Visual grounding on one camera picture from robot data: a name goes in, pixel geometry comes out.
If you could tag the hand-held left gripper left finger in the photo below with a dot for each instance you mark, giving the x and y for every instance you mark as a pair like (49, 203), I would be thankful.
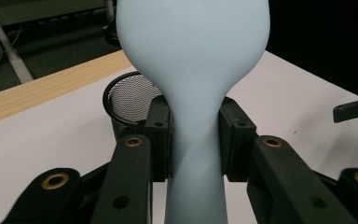
(158, 140)

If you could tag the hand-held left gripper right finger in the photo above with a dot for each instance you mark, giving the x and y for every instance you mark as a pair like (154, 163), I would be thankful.
(237, 143)

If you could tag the black mesh cup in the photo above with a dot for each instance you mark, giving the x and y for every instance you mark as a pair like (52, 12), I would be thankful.
(130, 96)

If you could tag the light blue hairbrush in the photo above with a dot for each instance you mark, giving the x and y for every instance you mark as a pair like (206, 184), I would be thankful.
(192, 77)

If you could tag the white board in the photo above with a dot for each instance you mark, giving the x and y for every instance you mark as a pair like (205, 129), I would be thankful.
(43, 146)

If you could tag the wooden table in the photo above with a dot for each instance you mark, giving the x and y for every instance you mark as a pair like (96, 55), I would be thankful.
(43, 90)

